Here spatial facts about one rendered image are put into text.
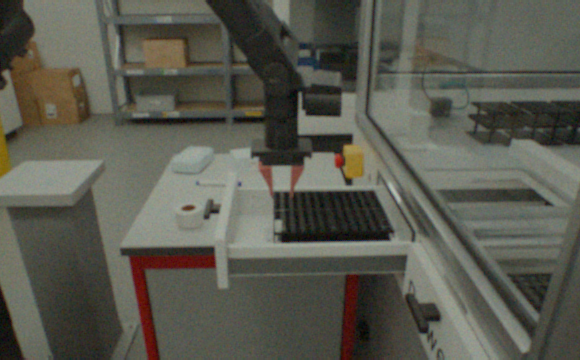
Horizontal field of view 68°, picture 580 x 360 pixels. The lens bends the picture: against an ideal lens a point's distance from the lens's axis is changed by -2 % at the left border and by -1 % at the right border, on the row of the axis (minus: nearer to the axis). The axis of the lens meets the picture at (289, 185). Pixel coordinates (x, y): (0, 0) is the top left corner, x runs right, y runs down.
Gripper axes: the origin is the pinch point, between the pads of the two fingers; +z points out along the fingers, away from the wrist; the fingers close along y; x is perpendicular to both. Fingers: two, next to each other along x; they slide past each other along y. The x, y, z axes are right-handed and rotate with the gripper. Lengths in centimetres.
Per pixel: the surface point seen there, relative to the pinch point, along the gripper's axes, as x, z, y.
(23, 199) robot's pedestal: -44, 24, 76
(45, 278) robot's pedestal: -47, 55, 79
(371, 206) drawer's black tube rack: -8.2, 7.3, -18.2
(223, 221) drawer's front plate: 2.9, 4.2, 10.3
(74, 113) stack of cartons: -381, 94, 223
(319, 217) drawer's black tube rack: -3.5, 7.1, -7.3
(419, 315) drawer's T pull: 25.9, 5.2, -18.1
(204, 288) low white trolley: -17.1, 35.2, 19.5
